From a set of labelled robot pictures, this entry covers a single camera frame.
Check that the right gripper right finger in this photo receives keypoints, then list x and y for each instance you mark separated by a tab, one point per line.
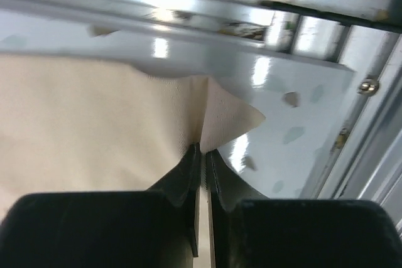
248	229

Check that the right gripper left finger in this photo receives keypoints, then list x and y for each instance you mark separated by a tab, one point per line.
157	227

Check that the beige surgical cloth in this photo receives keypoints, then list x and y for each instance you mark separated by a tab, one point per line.
70	124

